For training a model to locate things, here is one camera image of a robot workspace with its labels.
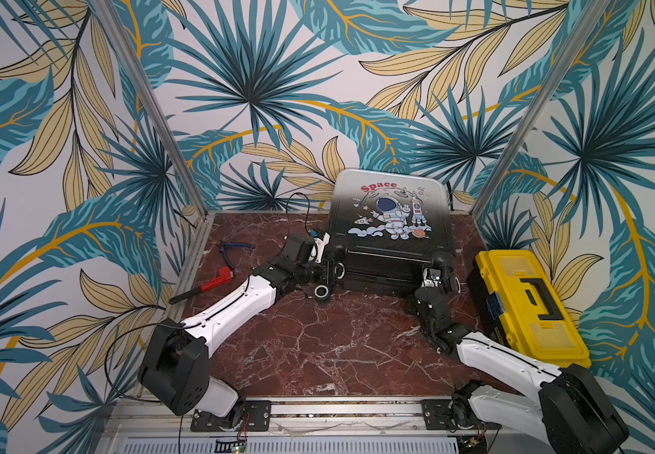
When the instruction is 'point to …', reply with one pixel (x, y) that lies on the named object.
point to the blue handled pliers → (232, 244)
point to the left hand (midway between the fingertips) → (337, 273)
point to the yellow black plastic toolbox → (524, 309)
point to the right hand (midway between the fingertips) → (416, 289)
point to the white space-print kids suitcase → (388, 226)
